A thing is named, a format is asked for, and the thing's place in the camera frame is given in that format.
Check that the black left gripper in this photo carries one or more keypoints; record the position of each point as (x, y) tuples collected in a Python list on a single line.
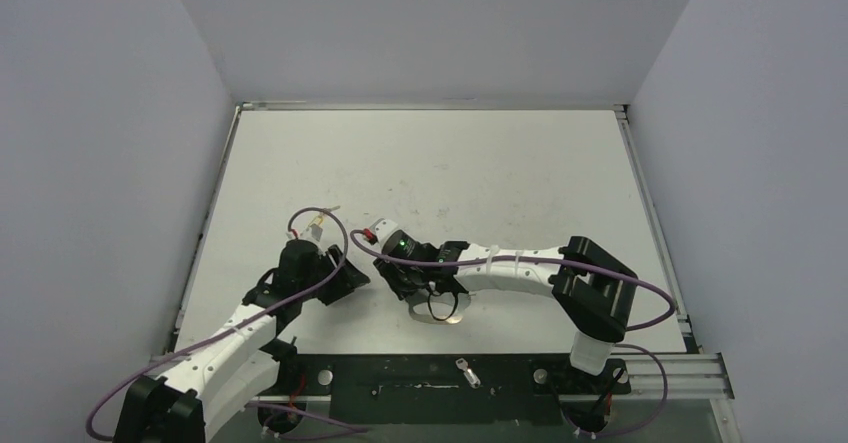
[(344, 283)]

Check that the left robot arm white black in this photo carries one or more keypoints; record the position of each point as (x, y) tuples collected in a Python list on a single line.
[(215, 379)]

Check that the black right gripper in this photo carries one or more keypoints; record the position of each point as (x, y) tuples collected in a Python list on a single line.
[(395, 275)]

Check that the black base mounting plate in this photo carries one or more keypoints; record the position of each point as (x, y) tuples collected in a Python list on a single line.
[(544, 410)]

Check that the silver carabiner keyring with rings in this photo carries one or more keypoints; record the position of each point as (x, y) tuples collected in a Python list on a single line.
[(441, 309)]

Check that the aluminium front rail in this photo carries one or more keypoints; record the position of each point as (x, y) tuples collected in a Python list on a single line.
[(689, 377)]

